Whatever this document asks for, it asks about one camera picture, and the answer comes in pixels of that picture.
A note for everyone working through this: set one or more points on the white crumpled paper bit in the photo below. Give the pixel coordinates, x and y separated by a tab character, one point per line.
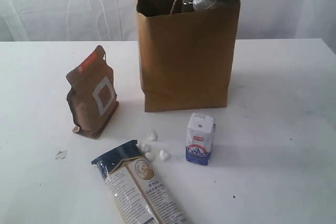
149	156
163	155
145	148
152	136

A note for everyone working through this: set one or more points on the torn clear plastic scrap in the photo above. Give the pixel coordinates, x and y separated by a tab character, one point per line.
61	155

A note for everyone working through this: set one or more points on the white background curtain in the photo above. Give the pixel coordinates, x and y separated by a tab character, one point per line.
62	20

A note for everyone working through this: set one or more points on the brown paper shopping bag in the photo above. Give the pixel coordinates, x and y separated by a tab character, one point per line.
185	57

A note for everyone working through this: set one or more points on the brown kraft coffee pouch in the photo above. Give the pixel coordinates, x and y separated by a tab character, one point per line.
92	98

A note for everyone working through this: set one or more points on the white blue milk carton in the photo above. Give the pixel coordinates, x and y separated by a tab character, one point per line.
199	138

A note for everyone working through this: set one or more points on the clear jar with gold lid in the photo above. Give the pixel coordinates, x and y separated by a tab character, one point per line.
199	2

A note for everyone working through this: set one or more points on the noodle packet blue and white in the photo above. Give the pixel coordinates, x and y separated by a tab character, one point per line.
138	193

